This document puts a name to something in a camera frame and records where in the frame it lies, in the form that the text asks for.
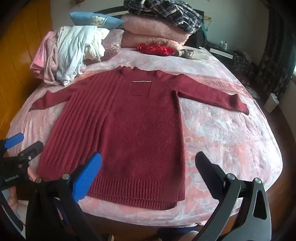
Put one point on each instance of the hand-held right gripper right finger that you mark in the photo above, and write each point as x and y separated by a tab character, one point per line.
208	166

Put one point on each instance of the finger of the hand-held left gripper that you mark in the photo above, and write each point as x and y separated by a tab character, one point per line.
14	140
31	151

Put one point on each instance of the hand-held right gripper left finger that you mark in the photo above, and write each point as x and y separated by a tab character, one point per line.
87	178

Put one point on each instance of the dark red knit sweater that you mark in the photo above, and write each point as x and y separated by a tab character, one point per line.
138	127

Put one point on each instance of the white clothes pile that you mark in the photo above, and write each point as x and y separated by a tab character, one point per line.
69	51

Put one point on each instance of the person's left hand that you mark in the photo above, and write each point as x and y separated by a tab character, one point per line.
13	199

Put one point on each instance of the pink floral bed blanket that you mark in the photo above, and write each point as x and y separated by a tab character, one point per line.
219	139

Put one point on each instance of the light pink garment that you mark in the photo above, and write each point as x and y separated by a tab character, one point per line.
44	58

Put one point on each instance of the dark patterned cloth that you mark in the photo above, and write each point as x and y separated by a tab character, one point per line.
242	62

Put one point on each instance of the beige cloth bag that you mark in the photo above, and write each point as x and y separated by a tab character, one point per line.
194	53

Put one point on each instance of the dark desk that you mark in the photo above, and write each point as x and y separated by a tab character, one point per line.
219	51

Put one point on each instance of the red sequined pouch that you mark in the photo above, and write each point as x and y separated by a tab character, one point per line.
155	49

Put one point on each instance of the mauve embroidered pillow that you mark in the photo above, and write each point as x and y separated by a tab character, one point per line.
113	44

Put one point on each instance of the dark curtain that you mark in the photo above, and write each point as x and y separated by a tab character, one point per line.
275	46

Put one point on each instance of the blue pillow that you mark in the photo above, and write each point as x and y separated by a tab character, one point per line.
97	19

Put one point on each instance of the dark plaid garment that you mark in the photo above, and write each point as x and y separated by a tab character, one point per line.
161	9

